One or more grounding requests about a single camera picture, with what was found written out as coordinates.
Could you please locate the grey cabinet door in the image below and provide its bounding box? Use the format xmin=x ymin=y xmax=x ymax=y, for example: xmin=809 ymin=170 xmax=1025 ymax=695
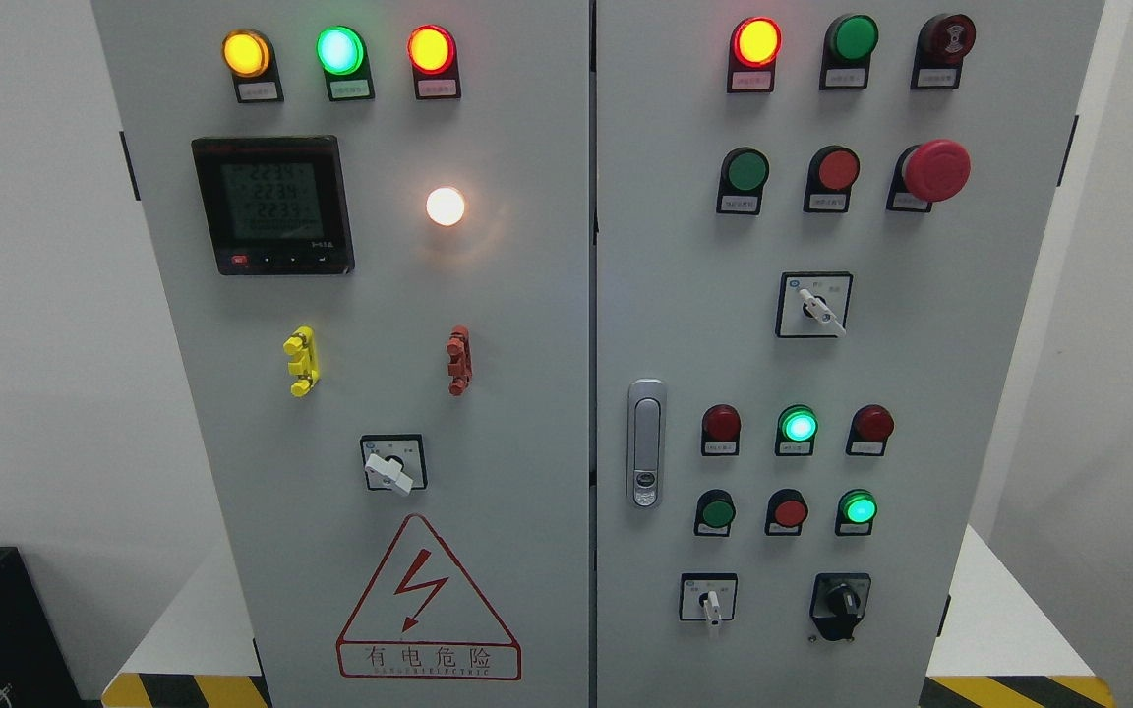
xmin=595 ymin=1 xmax=1104 ymax=707
xmin=91 ymin=1 xmax=593 ymax=707

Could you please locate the lower white selector switch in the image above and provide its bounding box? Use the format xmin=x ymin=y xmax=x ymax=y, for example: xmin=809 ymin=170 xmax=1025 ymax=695
xmin=679 ymin=572 xmax=739 ymax=628

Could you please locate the red electrical hazard warning sticker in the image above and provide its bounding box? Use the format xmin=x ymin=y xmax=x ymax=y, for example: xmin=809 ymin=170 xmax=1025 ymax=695
xmin=334 ymin=512 xmax=522 ymax=681

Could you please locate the dark red buzzer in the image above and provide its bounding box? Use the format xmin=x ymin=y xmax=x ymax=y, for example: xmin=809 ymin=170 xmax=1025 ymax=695
xmin=910 ymin=12 xmax=977 ymax=89

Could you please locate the red terminal connector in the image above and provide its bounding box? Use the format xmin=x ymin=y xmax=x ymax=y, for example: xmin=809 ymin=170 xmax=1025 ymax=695
xmin=446 ymin=325 xmax=472 ymax=396

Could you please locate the small green push button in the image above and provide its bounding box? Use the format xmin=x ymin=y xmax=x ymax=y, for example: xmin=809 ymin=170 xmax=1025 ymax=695
xmin=693 ymin=489 xmax=736 ymax=537

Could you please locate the white lit indicator light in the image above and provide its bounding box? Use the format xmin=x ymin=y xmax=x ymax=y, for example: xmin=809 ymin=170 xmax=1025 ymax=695
xmin=424 ymin=187 xmax=467 ymax=227

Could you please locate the left grey cabinet door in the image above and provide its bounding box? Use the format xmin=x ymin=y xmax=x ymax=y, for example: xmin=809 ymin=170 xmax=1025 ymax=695
xmin=91 ymin=1 xmax=593 ymax=707

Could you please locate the red emergency stop mushroom button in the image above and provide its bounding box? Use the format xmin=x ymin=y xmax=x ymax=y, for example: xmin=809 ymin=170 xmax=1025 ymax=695
xmin=886 ymin=139 xmax=972 ymax=213

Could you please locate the black digital power meter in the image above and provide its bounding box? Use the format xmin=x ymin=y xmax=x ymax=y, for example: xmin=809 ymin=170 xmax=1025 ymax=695
xmin=191 ymin=135 xmax=355 ymax=276

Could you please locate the lit green indicator light top-left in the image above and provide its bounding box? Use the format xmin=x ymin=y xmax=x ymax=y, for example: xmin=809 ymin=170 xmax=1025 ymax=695
xmin=316 ymin=26 xmax=375 ymax=100

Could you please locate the upper right white selector switch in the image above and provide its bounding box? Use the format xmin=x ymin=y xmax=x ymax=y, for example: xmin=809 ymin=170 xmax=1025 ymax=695
xmin=775 ymin=270 xmax=854 ymax=339

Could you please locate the lit green button lower right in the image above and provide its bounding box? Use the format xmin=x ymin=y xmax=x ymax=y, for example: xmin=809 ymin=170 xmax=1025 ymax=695
xmin=835 ymin=489 xmax=878 ymax=537

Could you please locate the small red push button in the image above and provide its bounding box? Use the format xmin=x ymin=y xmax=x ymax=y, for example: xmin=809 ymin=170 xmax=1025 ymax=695
xmin=764 ymin=489 xmax=809 ymax=537

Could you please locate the green push button top row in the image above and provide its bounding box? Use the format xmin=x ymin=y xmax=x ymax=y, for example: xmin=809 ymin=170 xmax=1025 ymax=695
xmin=819 ymin=12 xmax=878 ymax=89

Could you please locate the red push button second row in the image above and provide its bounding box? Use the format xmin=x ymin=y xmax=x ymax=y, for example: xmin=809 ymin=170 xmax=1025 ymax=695
xmin=802 ymin=145 xmax=862 ymax=213

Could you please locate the green push button second row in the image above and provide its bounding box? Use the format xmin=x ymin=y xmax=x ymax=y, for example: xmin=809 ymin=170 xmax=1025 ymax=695
xmin=715 ymin=147 xmax=770 ymax=216

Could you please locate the yellow indicator light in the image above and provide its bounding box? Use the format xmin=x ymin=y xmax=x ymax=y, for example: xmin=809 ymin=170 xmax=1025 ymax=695
xmin=223 ymin=29 xmax=284 ymax=103

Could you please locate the yellow terminal connector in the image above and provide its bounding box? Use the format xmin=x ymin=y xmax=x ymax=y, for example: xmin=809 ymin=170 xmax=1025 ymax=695
xmin=282 ymin=325 xmax=320 ymax=398

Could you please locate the left door white selector switch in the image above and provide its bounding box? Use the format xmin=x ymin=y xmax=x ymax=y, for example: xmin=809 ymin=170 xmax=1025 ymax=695
xmin=360 ymin=434 xmax=428 ymax=497

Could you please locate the silver door handle lock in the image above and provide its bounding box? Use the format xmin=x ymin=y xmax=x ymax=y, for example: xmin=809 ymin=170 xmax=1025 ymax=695
xmin=627 ymin=379 xmax=667 ymax=509

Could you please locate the right grey cabinet door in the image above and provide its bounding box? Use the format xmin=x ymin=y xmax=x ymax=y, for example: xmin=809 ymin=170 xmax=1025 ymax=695
xmin=595 ymin=1 xmax=1104 ymax=707

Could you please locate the dark red indicator left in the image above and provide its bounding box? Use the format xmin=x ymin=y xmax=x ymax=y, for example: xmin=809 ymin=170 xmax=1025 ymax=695
xmin=700 ymin=404 xmax=742 ymax=457

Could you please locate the lit green indicator middle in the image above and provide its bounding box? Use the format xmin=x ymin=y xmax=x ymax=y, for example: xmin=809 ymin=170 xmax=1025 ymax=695
xmin=774 ymin=403 xmax=819 ymax=457

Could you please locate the black rotary knob switch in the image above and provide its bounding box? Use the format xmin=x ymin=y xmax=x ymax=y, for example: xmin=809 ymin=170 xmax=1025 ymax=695
xmin=809 ymin=572 xmax=871 ymax=642

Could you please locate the lit red indicator light left door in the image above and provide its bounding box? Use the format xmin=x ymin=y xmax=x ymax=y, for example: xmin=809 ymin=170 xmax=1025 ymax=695
xmin=406 ymin=26 xmax=460 ymax=100

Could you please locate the dark red indicator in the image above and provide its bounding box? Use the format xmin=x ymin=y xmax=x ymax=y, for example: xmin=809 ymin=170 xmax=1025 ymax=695
xmin=845 ymin=404 xmax=895 ymax=457
xmin=700 ymin=404 xmax=742 ymax=457

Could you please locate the lit red indicator right door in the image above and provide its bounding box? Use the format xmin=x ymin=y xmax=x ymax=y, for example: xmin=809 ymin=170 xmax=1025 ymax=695
xmin=727 ymin=15 xmax=783 ymax=93

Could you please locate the dark red indicator right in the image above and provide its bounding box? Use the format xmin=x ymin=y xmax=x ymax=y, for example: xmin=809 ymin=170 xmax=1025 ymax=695
xmin=845 ymin=404 xmax=895 ymax=457

